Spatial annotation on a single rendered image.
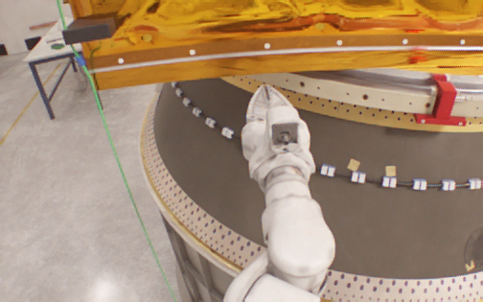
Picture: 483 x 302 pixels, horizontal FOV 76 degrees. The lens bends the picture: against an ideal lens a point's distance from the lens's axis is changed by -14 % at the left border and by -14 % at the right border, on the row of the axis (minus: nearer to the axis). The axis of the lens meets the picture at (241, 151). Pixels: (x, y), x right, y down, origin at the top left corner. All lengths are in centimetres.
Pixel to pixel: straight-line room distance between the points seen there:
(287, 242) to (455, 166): 69
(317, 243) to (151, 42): 54
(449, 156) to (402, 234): 24
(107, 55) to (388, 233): 81
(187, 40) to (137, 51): 11
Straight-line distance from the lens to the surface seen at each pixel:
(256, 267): 36
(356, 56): 80
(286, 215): 39
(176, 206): 126
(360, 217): 96
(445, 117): 87
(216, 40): 73
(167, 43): 74
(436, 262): 107
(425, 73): 87
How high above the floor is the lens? 210
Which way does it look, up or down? 39 degrees down
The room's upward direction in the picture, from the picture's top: 5 degrees counter-clockwise
